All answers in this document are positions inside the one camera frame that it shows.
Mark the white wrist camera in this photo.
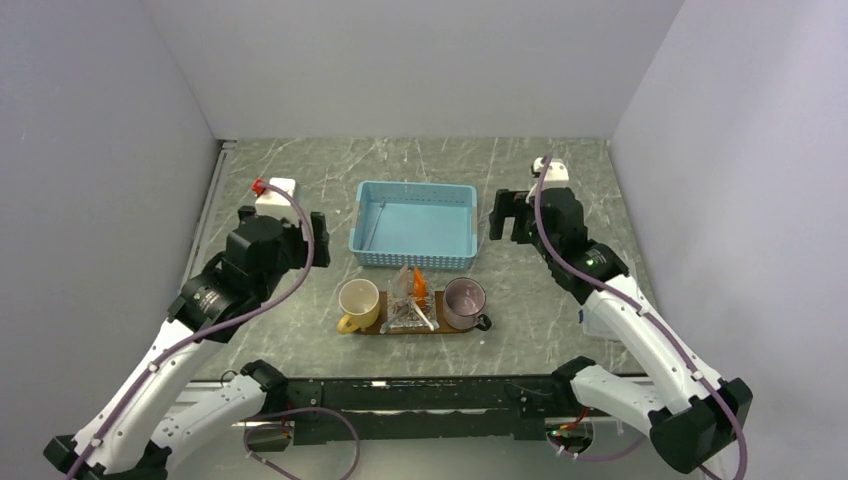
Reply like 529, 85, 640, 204
251, 177, 298, 223
531, 157, 570, 190

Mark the yellow ceramic mug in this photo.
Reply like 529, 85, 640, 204
336, 279, 380, 334

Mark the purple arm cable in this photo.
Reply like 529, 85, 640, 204
533, 153, 750, 480
62, 182, 362, 480

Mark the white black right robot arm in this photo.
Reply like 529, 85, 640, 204
489, 188, 753, 474

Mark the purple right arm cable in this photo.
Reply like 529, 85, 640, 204
533, 153, 750, 480

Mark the grey toothbrush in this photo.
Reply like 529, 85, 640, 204
379, 295, 412, 334

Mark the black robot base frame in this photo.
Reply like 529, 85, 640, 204
253, 375, 601, 453

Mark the brown oval wooden tray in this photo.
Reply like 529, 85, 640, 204
356, 290, 474, 335

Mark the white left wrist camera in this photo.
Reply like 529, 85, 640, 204
251, 177, 298, 223

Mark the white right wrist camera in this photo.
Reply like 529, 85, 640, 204
531, 157, 570, 190

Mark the mauve ceramic mug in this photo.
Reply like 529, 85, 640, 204
442, 277, 492, 331

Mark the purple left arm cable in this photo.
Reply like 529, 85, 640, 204
62, 182, 362, 480

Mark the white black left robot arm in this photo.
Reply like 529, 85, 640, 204
43, 206, 330, 479

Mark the light blue plastic basket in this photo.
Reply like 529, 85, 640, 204
348, 181, 478, 271

